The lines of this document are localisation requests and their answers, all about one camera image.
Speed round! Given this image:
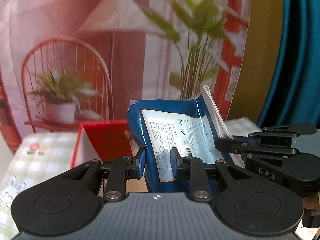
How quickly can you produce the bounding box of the blue packaged bag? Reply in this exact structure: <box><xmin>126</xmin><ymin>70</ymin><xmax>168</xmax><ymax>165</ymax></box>
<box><xmin>126</xmin><ymin>84</ymin><xmax>246</xmax><ymax>194</ymax></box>

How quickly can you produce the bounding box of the printed room backdrop cloth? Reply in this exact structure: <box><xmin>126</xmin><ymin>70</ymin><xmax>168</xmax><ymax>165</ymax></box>
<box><xmin>1</xmin><ymin>0</ymin><xmax>249</xmax><ymax>151</ymax></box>

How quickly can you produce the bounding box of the teal curtain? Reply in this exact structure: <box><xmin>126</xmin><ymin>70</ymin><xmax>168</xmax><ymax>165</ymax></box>
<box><xmin>258</xmin><ymin>0</ymin><xmax>319</xmax><ymax>127</ymax></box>

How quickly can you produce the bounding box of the red strawberry cardboard box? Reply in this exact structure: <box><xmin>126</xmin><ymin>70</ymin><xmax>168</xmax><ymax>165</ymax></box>
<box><xmin>69</xmin><ymin>119</ymin><xmax>148</xmax><ymax>193</ymax></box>

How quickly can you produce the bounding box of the green plaid rabbit tablecloth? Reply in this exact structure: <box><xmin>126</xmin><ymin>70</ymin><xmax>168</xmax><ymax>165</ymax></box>
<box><xmin>1</xmin><ymin>117</ymin><xmax>261</xmax><ymax>239</ymax></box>

